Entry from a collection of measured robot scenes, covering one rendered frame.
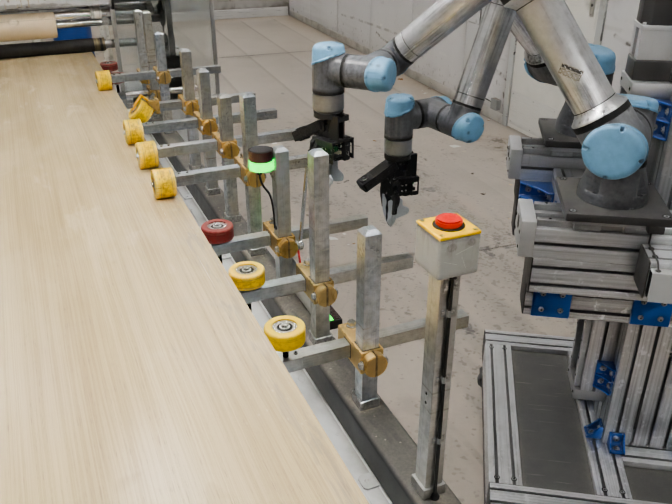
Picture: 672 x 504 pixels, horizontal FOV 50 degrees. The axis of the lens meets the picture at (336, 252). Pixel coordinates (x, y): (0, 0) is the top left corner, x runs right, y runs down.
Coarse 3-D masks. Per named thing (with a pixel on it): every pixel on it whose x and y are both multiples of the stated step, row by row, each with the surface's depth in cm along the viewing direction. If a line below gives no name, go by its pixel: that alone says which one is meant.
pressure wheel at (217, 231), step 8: (208, 224) 180; (216, 224) 178; (224, 224) 180; (232, 224) 179; (208, 232) 176; (216, 232) 176; (224, 232) 176; (232, 232) 179; (208, 240) 177; (216, 240) 176; (224, 240) 177
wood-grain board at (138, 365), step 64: (0, 64) 342; (64, 64) 342; (0, 128) 252; (64, 128) 252; (0, 192) 200; (64, 192) 200; (128, 192) 200; (0, 256) 165; (64, 256) 165; (128, 256) 165; (192, 256) 165; (0, 320) 141; (64, 320) 141; (128, 320) 141; (192, 320) 141; (256, 320) 141; (0, 384) 123; (64, 384) 123; (128, 384) 123; (192, 384) 123; (256, 384) 123; (0, 448) 109; (64, 448) 109; (128, 448) 109; (192, 448) 109; (256, 448) 109; (320, 448) 109
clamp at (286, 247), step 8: (264, 224) 188; (272, 224) 188; (272, 232) 184; (272, 240) 184; (280, 240) 180; (288, 240) 180; (272, 248) 185; (280, 248) 179; (288, 248) 180; (296, 248) 181; (288, 256) 181
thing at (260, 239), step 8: (352, 216) 195; (360, 216) 195; (304, 224) 190; (336, 224) 191; (344, 224) 192; (352, 224) 193; (360, 224) 194; (264, 232) 186; (296, 232) 187; (304, 232) 188; (336, 232) 192; (232, 240) 182; (240, 240) 182; (248, 240) 183; (256, 240) 184; (264, 240) 184; (296, 240) 188; (216, 248) 180; (224, 248) 181; (232, 248) 182; (240, 248) 183; (248, 248) 184
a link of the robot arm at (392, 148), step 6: (384, 138) 188; (384, 144) 189; (390, 144) 187; (396, 144) 186; (402, 144) 186; (408, 144) 187; (384, 150) 190; (390, 150) 188; (396, 150) 187; (402, 150) 187; (408, 150) 188; (396, 156) 188; (402, 156) 188
